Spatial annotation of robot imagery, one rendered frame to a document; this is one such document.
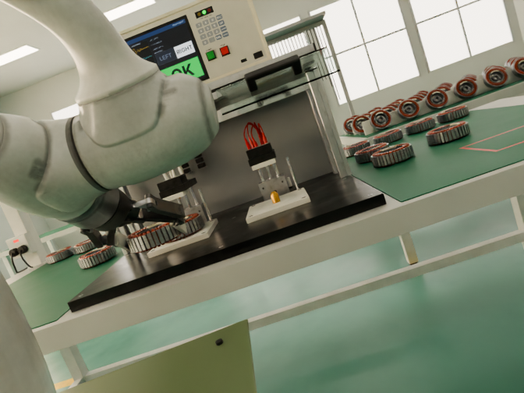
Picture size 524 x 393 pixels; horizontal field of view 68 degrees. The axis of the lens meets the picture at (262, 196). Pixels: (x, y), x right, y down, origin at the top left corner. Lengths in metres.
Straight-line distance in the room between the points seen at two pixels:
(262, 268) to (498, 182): 0.43
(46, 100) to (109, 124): 8.02
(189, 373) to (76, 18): 0.37
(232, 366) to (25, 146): 0.32
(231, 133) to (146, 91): 0.74
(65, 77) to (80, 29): 7.85
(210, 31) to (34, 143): 0.69
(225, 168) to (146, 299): 0.55
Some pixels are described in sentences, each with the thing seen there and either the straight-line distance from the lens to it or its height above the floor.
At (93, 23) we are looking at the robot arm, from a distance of 0.47.
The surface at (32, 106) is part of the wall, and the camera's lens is 8.61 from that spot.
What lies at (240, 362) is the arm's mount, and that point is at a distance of 0.39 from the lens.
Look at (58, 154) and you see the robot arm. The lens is 0.50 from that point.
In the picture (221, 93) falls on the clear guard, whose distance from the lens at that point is 0.81.
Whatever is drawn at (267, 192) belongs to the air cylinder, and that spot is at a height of 0.79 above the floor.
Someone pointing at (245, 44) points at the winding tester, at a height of 1.18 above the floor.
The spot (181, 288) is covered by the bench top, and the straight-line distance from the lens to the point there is 0.73.
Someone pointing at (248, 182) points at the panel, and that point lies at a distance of 1.18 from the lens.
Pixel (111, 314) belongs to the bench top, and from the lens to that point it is 0.79.
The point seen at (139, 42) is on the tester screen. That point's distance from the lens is 1.13.
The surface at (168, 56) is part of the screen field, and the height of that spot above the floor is 1.22.
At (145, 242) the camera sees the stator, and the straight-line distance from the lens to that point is 0.78.
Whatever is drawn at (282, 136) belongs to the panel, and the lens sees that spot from 1.17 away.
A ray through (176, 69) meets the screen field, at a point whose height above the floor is 1.18.
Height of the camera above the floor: 0.94
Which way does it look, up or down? 8 degrees down
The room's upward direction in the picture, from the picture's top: 20 degrees counter-clockwise
